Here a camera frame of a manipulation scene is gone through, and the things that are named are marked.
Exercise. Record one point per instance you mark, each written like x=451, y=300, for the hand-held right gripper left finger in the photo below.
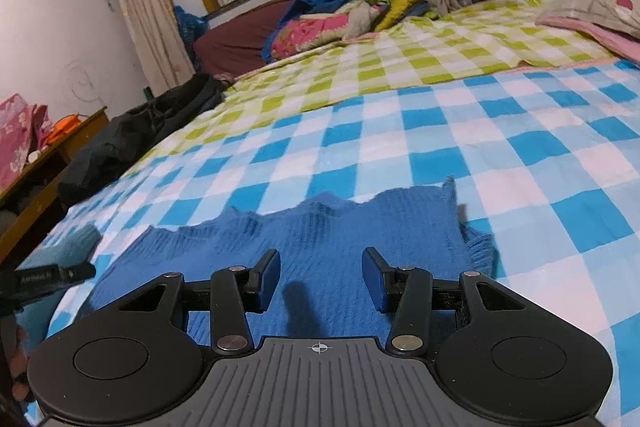
x=269, y=279

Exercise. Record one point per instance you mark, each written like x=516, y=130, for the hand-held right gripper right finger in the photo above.
x=375, y=279

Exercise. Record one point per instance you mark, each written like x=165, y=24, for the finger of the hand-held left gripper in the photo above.
x=77, y=272

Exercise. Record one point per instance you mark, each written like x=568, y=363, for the blue striped knit sweater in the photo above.
x=325, y=227

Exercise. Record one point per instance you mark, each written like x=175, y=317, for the person's left hand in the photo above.
x=20, y=362

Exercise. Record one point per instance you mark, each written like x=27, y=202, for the teal folded fleece garment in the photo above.
x=75, y=239

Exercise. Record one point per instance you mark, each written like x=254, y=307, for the wooden cabinet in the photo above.
x=60, y=157

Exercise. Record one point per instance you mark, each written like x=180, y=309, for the black jacket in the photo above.
x=125, y=137

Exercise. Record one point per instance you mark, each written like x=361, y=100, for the orange cloth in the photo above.
x=62, y=127

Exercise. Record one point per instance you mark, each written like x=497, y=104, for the pink floral cloth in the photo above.
x=17, y=137

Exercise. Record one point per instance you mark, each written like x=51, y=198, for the blue checked bed sheet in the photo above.
x=525, y=157

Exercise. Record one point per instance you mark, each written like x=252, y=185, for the green checked bed sheet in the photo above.
x=400, y=57

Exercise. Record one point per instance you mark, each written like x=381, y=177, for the maroon bed footboard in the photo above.
x=235, y=37

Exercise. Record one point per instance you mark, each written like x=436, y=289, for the pink floral quilt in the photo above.
x=310, y=32

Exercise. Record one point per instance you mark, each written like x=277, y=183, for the grey cloth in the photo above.
x=362, y=19

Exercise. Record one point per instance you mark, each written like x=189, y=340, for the blue mesh bag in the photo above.
x=189, y=29

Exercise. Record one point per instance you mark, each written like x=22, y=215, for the yellow-green cloth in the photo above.
x=400, y=7

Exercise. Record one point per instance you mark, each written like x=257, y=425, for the pink blanket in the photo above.
x=595, y=34

